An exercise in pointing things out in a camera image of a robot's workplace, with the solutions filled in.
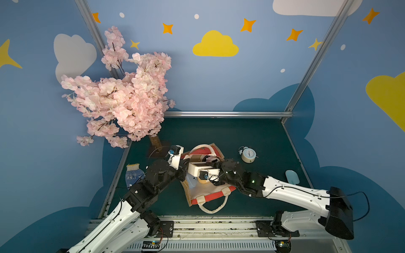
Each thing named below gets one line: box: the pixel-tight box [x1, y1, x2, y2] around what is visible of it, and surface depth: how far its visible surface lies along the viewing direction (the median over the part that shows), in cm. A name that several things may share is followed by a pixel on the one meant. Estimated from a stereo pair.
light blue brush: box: [285, 169, 301, 186], surface depth 93 cm
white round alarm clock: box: [237, 146, 259, 164], surface depth 100 cm
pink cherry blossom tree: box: [60, 25, 176, 149], surface depth 62 cm
